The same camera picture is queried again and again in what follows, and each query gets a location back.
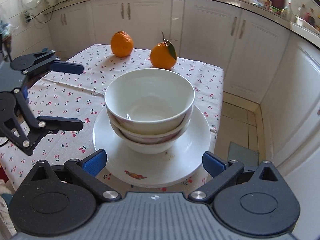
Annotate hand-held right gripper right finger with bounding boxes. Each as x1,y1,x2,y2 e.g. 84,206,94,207
189,151,282,202

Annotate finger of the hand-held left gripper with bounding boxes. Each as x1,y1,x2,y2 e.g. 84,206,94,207
22,50,84,75
0,87,84,156

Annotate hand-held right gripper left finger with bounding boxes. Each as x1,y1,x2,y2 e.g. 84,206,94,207
29,149,122,202

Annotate white bowl with pink flowers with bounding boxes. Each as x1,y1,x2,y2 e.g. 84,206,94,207
109,116,192,145
112,126,187,155
104,69,195,135

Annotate cherry print tablecloth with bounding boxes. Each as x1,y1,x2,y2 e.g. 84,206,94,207
0,44,224,198

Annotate grey floor mat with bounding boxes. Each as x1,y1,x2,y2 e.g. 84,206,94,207
227,141,260,167

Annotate orange without leaf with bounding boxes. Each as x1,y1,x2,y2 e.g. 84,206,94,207
111,31,133,57

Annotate orange with green leaf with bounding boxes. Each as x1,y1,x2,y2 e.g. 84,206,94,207
150,31,177,69

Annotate white kitchen cabinets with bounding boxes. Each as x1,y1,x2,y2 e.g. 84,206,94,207
45,0,320,188

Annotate black power cable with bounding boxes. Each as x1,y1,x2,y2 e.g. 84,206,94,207
29,0,73,24

